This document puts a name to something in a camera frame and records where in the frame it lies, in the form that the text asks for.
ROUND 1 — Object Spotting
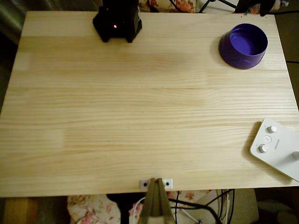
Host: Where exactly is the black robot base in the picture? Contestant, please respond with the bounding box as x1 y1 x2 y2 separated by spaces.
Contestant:
92 6 143 43

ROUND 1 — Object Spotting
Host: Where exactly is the white lamp base with knobs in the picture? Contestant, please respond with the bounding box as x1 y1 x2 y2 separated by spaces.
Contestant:
249 118 299 183

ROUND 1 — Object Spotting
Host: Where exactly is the white metal bracket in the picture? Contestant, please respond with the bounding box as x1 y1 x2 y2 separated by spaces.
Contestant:
139 178 174 189

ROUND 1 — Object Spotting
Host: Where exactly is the metal table clamp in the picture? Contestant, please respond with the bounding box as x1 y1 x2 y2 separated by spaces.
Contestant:
137 177 175 224

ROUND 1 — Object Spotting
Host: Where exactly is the floral cloth with pink roses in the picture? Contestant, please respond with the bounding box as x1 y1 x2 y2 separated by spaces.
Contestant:
67 189 212 224

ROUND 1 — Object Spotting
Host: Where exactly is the purple plastic bowl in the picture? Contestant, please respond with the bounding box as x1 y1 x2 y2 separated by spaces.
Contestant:
218 22 269 70

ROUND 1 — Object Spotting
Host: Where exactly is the thick black cable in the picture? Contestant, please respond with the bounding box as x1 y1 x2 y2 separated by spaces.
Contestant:
168 197 224 224

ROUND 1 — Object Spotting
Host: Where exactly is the white cable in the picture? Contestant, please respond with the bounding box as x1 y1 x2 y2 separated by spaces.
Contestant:
128 196 147 224

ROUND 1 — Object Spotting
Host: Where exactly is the floral cloth with orange flowers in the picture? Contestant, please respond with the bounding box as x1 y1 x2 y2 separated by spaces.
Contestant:
137 0 197 13

